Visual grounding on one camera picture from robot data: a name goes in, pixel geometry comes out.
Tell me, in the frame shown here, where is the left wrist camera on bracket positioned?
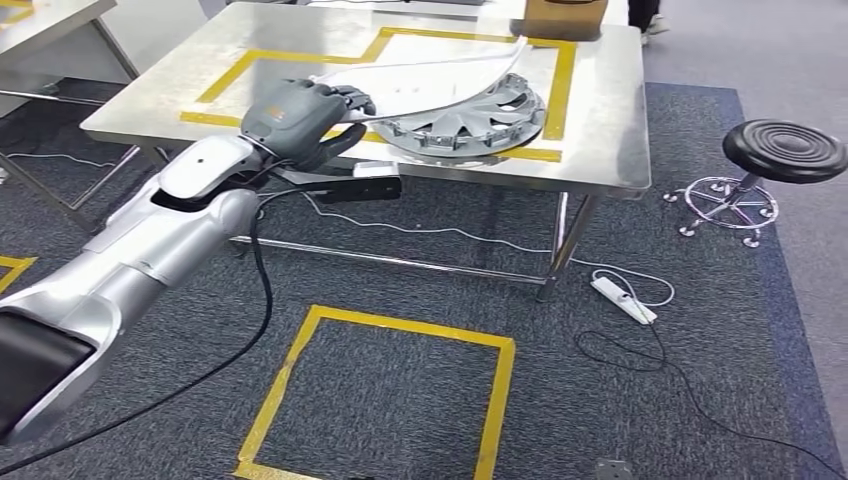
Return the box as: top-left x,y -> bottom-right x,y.
311,160 -> 404,205

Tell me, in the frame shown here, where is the steel workbench table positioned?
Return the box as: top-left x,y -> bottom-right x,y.
79,1 -> 654,303

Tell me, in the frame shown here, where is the silver wheel hubcap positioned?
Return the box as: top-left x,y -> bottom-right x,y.
370,72 -> 549,161

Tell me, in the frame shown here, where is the cardboard box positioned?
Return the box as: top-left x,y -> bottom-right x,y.
510,0 -> 610,42

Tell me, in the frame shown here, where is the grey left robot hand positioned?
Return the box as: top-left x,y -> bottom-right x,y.
239,78 -> 378,174

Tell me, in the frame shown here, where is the white table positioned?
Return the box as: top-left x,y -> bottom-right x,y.
304,0 -> 631,28

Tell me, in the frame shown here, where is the person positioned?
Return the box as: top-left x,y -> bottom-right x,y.
625,0 -> 671,36

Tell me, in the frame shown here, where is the yellow floor tape square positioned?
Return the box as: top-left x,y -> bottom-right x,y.
233,304 -> 517,480

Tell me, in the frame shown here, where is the white power strip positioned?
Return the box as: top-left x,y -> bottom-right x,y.
590,275 -> 659,327

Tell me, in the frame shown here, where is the steel side table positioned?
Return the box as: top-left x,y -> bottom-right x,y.
0,0 -> 142,234

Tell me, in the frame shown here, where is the yellow tape on workbench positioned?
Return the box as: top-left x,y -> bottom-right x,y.
180,26 -> 578,164

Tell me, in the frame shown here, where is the black floor cable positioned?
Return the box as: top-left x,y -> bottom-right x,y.
574,324 -> 848,479

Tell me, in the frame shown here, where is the black round seat stool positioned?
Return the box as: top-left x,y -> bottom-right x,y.
662,119 -> 848,250

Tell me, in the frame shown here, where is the white floor cable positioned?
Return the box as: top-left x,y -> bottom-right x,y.
301,192 -> 676,310

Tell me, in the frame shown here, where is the white curved plastic part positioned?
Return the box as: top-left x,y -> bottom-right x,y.
309,36 -> 529,124

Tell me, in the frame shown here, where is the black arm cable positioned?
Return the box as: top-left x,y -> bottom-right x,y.
0,185 -> 346,479

